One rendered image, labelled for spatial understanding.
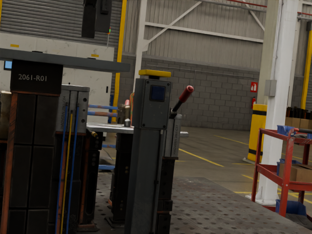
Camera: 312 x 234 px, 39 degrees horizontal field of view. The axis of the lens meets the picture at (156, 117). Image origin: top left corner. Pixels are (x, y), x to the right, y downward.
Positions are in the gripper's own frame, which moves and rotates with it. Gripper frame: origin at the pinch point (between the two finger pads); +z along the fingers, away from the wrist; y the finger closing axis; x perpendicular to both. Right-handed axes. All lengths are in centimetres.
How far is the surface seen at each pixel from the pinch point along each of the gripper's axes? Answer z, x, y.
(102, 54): -59, -197, 810
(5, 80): 14, -10, 814
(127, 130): 23.7, -17.1, 23.4
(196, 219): 53, -48, 35
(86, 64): 8.0, 2.6, -6.9
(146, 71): 7.9, -11.6, -3.5
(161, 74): 8.3, -15.0, -3.6
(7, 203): 37.5, 15.4, -3.1
